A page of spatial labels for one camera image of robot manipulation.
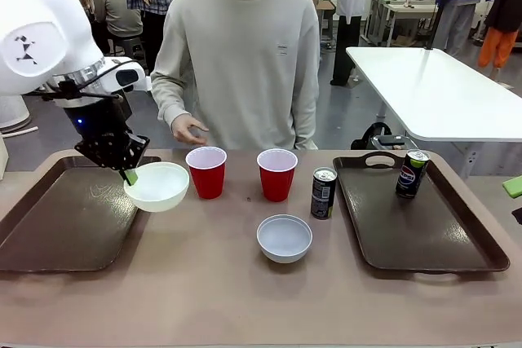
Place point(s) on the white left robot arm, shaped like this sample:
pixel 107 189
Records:
pixel 41 18

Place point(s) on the black stand pole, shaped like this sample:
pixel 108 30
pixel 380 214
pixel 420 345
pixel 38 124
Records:
pixel 438 1

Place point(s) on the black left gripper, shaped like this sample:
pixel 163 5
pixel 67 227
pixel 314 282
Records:
pixel 100 124

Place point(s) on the red plastic cup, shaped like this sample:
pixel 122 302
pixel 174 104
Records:
pixel 208 181
pixel 277 185

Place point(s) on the person in orange trousers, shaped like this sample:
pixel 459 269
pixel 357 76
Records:
pixel 499 42

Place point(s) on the black Pepsi can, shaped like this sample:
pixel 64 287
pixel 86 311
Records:
pixel 323 197
pixel 410 179

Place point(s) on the person's right forearm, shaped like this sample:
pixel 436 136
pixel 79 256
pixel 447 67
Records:
pixel 169 99

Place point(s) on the metal stool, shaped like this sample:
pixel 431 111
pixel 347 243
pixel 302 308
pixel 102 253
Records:
pixel 130 48

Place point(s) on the person's left forearm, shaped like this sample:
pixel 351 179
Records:
pixel 306 120

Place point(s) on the white tube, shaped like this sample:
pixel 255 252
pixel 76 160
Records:
pixel 20 130

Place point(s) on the white plastic bowl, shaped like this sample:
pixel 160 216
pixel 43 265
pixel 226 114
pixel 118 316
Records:
pixel 284 239
pixel 163 193

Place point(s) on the black bag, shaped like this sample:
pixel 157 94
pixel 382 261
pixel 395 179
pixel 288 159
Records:
pixel 375 136

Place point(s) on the white side table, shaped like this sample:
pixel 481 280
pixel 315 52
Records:
pixel 440 91

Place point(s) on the person's right hand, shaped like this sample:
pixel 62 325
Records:
pixel 183 128

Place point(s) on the brown plastic tray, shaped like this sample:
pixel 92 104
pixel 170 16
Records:
pixel 408 234
pixel 61 221

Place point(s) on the person torso beige sweatshirt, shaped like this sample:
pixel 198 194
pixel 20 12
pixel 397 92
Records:
pixel 236 58

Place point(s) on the grey workbench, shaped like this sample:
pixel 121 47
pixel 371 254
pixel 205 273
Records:
pixel 403 11

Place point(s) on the beige box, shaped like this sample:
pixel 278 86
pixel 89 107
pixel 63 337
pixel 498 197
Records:
pixel 3 156

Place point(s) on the white round base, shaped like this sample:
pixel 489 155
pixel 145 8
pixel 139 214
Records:
pixel 12 111

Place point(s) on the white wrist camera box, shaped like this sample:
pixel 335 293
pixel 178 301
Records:
pixel 127 77

